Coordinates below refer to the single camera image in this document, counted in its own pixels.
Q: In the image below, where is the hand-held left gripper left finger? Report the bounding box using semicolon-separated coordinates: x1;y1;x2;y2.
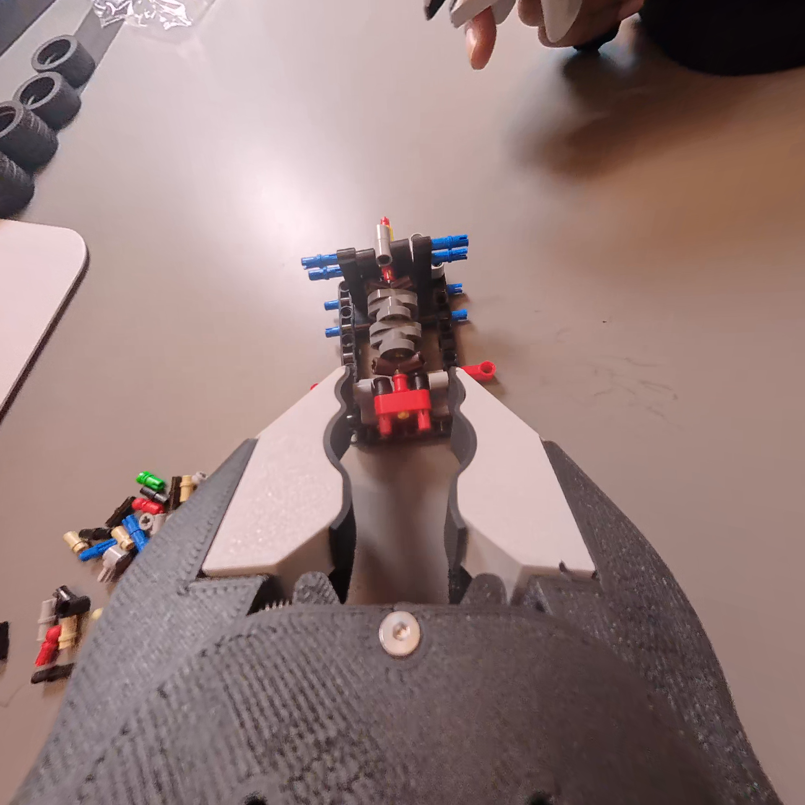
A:
203;366;353;605

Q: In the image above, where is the black lego chassis assembly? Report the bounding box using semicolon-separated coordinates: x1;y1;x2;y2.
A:
301;217;498;441

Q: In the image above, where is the person's right hand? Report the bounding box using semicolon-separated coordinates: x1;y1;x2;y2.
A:
465;0;644;70

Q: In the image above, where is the white book stand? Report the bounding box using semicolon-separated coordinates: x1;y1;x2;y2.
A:
0;220;88;422

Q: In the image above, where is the black rubber lego tyre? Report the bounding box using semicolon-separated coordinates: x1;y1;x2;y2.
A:
0;101;59;169
0;153;35;218
31;34;96;89
13;71;83;130

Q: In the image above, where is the clear plastic bag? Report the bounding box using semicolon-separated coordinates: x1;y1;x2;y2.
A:
93;0;215;29

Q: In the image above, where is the pile of loose lego pieces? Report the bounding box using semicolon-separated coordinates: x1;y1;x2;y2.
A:
0;470;208;685

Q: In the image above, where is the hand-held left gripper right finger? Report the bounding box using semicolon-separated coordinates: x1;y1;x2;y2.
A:
447;366;597;605

